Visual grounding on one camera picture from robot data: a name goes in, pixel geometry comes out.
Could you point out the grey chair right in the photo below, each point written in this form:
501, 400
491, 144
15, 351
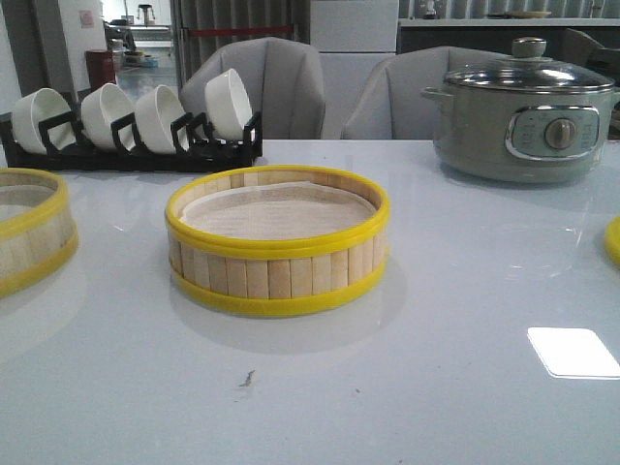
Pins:
390, 105

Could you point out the white bowl far left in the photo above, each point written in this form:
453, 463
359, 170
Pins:
32, 109

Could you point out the white cabinet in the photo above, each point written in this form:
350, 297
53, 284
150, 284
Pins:
351, 37

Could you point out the white bowl right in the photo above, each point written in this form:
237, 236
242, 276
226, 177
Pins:
227, 105

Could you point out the grey chair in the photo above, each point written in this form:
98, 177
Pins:
283, 79
390, 105

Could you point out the glass pot lid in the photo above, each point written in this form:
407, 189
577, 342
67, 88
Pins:
528, 70

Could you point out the red bin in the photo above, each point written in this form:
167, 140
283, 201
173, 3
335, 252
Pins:
100, 67

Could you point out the grey chair left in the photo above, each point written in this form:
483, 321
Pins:
283, 79

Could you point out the bamboo steamer lid yellow rim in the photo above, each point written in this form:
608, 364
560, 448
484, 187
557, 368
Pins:
612, 240

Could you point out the white steamer liner cloth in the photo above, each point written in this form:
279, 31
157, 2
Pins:
289, 210

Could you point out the white bowl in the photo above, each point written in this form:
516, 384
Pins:
154, 112
227, 105
32, 109
99, 109

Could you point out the black bowl rack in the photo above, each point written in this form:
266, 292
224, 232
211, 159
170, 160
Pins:
195, 149

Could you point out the grey electric cooking pot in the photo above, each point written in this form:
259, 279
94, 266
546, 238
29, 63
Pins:
519, 136

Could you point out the bamboo steamer tray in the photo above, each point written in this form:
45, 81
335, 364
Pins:
278, 278
38, 231

